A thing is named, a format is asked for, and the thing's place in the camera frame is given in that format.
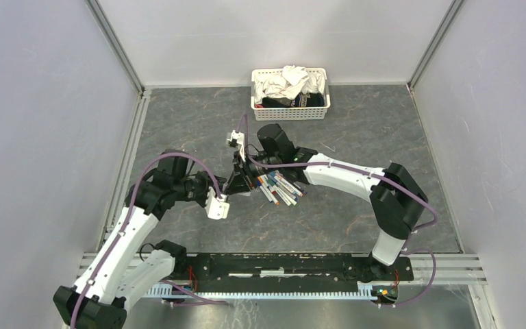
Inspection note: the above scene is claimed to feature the blue cap white marker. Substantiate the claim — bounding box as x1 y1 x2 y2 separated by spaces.
275 171 300 192

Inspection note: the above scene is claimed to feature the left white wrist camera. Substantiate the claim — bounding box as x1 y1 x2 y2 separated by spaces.
205 187 230 220

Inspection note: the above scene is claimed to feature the purple cable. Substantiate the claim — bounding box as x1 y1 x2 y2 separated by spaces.
70 152 230 329
237 113 439 308

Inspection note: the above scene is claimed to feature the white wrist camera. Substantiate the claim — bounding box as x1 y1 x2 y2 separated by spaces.
205 187 230 220
226 130 246 161

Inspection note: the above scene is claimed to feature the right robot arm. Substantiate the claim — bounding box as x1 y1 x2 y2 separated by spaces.
225 123 429 280

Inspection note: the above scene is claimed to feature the white plastic basket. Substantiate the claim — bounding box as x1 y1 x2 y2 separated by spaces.
251 83 331 121

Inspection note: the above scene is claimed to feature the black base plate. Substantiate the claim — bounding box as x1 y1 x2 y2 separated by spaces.
166 253 414 293

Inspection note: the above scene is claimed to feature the thin purple pen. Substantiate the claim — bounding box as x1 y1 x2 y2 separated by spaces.
291 182 308 195

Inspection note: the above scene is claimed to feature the brown tip white marker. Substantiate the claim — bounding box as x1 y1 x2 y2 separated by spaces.
277 180 299 199

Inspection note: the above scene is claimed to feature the black printed cloth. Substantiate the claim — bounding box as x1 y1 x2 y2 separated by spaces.
260 93 326 108

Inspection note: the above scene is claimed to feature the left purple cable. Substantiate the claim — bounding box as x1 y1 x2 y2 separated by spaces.
70 152 230 329

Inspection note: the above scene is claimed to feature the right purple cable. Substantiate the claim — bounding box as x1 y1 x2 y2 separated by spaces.
237 113 439 308

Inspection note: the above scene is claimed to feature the white cable duct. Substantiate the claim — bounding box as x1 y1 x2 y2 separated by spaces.
142 283 377 301

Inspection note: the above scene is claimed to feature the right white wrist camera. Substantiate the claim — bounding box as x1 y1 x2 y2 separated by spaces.
226 130 246 161

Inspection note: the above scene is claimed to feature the green cap white marker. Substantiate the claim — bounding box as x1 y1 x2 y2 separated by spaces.
273 183 297 206

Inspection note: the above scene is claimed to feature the orange tip white marker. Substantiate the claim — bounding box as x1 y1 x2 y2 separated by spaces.
257 177 280 206

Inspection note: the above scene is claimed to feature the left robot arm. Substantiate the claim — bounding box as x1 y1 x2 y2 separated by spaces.
53 150 229 328

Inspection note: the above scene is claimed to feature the white crumpled cloth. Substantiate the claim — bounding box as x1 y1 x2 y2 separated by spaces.
251 65 327 104

